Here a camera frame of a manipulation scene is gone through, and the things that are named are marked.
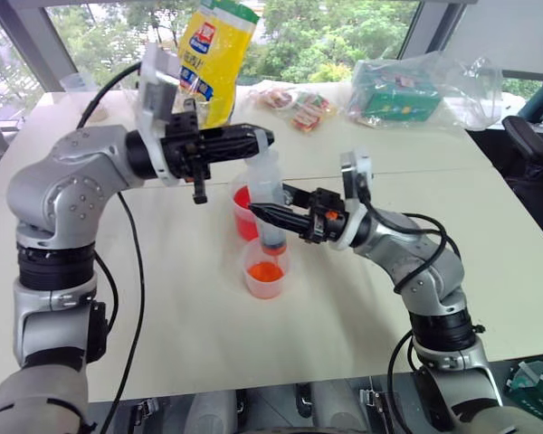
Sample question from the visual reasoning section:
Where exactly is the short clear cup red liquid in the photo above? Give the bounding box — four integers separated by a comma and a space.
243, 238, 292, 300

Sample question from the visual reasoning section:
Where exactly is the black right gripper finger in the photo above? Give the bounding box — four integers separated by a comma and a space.
249, 203, 313, 234
282, 183, 316, 207

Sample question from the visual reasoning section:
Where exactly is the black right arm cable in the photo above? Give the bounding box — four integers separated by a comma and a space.
365, 183, 462, 295

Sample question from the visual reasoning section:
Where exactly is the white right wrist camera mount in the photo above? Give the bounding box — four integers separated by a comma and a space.
332, 146, 376, 252

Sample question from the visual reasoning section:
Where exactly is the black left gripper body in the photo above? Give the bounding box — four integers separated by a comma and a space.
160, 99, 213, 205

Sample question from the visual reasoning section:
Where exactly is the green printed box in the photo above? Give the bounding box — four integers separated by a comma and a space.
348, 61, 444, 126

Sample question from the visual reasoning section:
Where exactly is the yellow snack bag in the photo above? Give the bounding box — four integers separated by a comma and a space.
171, 0, 261, 130

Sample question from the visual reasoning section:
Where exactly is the clear plastic syringe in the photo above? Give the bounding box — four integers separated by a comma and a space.
243, 128, 291, 259

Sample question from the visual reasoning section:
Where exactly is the grey rounded robot leg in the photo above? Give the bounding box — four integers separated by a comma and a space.
187, 389, 239, 434
310, 382, 370, 434

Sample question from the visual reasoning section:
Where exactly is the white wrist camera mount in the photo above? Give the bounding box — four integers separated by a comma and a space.
332, 146, 376, 252
134, 42, 185, 187

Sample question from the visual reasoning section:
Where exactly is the green white carton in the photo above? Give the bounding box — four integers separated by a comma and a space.
504, 356, 543, 413

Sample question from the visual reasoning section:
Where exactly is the round red snack packet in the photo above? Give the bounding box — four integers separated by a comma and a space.
248, 86, 300, 112

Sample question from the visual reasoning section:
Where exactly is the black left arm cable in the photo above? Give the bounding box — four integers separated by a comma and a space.
76, 61, 147, 434

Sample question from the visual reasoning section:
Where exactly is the black office chair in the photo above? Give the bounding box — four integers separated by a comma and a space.
500, 115, 543, 254

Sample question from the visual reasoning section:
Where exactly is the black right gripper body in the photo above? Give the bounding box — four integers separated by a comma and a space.
298, 188, 349, 246

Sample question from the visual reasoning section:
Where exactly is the red green snack packet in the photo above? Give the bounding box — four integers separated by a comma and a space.
291, 90, 338, 135

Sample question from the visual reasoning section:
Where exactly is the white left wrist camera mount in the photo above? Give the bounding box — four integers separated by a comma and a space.
134, 42, 185, 187

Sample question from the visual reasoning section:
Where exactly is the tall clear cup red liquid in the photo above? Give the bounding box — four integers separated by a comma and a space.
231, 174, 261, 243

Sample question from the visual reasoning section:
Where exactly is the clear plastic bag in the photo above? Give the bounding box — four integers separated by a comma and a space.
347, 49, 504, 133

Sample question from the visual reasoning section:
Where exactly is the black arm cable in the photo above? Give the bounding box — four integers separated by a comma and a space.
76, 61, 147, 434
365, 183, 462, 295

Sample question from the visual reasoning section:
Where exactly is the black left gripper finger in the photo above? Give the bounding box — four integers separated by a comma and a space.
201, 142, 260, 165
198, 123, 262, 146

